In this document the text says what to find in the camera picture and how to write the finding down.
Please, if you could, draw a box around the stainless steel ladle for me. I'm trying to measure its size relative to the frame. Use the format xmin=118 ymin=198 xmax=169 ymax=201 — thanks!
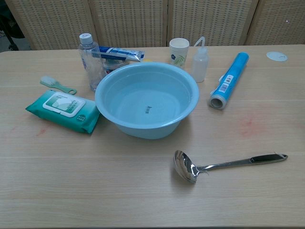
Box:
xmin=173 ymin=149 xmax=289 ymax=184

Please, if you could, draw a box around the clear plastic water bottle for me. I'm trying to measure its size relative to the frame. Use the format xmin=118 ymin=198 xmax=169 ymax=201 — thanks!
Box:
xmin=78 ymin=33 xmax=107 ymax=93

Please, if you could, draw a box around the light blue plastic basin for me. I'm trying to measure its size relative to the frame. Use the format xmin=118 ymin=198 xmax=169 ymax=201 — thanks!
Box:
xmin=94 ymin=62 xmax=200 ymax=140

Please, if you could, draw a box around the round glass jar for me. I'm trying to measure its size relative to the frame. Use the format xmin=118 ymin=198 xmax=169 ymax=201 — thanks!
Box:
xmin=102 ymin=59 xmax=126 ymax=75

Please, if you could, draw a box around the paper cup with flower print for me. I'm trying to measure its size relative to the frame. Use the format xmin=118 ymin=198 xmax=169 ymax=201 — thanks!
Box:
xmin=169 ymin=38 xmax=190 ymax=70

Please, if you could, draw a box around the translucent squeeze wash bottle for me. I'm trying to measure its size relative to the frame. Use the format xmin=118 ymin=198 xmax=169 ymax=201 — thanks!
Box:
xmin=190 ymin=36 xmax=210 ymax=83

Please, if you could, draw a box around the blue white toothpaste tube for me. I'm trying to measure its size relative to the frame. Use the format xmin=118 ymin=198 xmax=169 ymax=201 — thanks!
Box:
xmin=98 ymin=45 xmax=145 ymax=62

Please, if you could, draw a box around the blue cling film roll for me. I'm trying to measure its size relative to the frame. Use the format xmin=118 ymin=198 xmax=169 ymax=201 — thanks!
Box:
xmin=209 ymin=52 xmax=250 ymax=110

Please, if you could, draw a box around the green wet wipes pack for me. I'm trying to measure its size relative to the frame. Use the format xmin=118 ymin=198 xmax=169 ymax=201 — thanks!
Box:
xmin=25 ymin=89 xmax=101 ymax=135

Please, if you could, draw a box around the wicker folding screen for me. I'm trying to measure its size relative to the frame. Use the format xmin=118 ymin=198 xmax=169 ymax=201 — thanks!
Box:
xmin=4 ymin=0 xmax=305 ymax=51

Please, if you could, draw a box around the green brush with white bristles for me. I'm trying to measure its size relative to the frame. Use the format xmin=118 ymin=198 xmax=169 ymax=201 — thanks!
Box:
xmin=40 ymin=75 xmax=78 ymax=95

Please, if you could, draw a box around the white round lid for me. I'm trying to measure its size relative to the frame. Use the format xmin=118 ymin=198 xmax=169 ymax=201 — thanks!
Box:
xmin=266 ymin=51 xmax=288 ymax=62

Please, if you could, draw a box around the black tripod stand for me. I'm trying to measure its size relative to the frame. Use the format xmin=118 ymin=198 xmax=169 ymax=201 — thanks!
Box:
xmin=6 ymin=28 xmax=20 ymax=51

